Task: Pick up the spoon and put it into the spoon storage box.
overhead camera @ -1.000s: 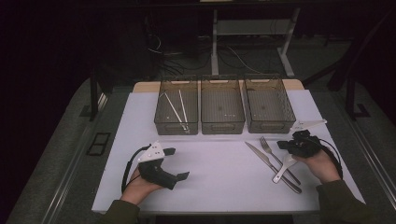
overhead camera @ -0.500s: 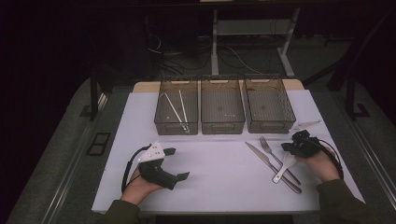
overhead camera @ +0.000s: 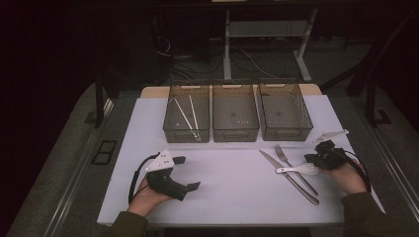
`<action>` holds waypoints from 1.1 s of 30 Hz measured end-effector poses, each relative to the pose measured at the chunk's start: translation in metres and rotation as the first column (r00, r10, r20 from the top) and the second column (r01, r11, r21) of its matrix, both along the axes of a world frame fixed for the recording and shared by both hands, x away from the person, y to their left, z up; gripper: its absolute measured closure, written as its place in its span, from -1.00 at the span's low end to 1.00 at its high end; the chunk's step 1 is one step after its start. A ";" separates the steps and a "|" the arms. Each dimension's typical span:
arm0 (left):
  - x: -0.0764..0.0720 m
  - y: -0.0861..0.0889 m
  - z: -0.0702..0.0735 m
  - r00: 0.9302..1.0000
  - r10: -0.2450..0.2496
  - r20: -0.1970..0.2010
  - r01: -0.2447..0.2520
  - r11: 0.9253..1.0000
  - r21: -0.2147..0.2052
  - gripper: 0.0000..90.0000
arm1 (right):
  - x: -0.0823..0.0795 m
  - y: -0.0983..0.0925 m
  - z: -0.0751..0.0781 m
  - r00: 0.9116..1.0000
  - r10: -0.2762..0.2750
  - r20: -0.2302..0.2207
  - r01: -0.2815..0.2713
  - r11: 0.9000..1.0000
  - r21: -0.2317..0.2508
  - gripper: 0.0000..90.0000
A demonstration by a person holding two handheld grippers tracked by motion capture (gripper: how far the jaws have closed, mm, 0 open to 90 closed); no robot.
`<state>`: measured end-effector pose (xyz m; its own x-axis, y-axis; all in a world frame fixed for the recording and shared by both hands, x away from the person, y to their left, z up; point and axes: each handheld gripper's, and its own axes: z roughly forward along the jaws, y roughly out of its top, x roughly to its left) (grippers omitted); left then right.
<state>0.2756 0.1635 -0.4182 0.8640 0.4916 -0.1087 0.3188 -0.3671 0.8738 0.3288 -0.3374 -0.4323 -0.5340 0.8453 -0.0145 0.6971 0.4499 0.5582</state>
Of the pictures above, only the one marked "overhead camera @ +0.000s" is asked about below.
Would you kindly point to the brown translucent storage bin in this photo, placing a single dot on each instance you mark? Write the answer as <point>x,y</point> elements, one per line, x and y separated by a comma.
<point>283,112</point>
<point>234,113</point>
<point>187,115</point>

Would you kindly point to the white metal desk frame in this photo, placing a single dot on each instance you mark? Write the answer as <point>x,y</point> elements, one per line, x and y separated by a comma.
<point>267,29</point>

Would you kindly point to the metal fork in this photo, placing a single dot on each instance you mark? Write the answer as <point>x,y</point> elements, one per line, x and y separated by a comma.
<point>293,168</point>

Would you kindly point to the white table cover board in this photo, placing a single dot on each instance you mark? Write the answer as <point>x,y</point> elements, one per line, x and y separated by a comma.
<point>230,187</point>

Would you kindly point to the black metal stand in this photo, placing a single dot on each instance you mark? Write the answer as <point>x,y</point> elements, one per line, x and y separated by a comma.
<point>371,102</point>

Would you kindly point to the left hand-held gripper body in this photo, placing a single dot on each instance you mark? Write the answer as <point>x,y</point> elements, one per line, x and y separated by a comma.
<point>165,183</point>

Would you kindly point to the person's left hand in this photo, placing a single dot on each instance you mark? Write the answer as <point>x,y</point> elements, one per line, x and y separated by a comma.
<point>146,197</point>

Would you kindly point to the metal table knife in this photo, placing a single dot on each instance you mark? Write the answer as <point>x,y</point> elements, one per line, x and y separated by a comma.
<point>290,179</point>

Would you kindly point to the black floor socket frame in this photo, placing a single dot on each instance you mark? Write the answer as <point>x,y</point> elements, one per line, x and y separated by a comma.
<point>103,152</point>

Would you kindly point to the person's right hand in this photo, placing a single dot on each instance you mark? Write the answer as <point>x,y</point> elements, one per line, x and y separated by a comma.
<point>349,179</point>

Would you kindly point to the white spoon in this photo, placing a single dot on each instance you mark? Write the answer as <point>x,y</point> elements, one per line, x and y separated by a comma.
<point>298,169</point>

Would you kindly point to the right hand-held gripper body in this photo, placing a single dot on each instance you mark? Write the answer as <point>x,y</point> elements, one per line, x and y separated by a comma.
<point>331,156</point>

